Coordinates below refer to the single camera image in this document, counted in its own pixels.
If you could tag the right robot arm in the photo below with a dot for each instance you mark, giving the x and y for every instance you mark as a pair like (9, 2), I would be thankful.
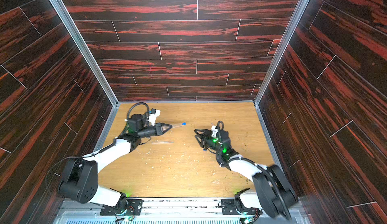
(272, 193)

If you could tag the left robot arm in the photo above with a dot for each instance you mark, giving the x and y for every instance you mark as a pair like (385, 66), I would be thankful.
(79, 177)

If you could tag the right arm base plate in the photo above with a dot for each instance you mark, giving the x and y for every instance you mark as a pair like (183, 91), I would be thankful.
(231, 206)

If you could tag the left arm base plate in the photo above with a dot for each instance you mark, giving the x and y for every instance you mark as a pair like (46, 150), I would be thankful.
(129, 207)

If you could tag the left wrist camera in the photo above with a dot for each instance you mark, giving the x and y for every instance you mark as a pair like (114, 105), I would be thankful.
(153, 114)

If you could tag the clear test tube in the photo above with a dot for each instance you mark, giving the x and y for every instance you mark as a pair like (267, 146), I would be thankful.
(177, 125)
(163, 142)

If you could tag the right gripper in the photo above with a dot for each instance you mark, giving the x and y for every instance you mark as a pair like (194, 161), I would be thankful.
(204, 138)

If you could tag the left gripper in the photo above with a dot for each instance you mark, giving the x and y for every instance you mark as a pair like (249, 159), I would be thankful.
(157, 129)

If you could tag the aluminium front rail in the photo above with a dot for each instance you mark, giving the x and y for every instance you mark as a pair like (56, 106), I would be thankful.
(185, 210)

